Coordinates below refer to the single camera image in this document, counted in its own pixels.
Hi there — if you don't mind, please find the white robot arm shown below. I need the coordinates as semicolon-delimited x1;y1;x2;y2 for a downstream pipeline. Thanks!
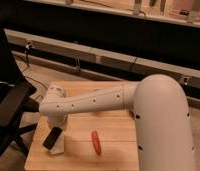
39;74;196;171

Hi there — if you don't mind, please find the red chili pepper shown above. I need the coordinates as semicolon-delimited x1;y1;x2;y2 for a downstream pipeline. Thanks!
91;131;101;156

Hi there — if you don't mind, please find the black chair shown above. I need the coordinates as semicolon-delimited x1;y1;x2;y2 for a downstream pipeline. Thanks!
0;23;39;157

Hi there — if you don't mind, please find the black cable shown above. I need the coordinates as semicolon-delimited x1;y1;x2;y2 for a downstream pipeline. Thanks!
24;41;33;69

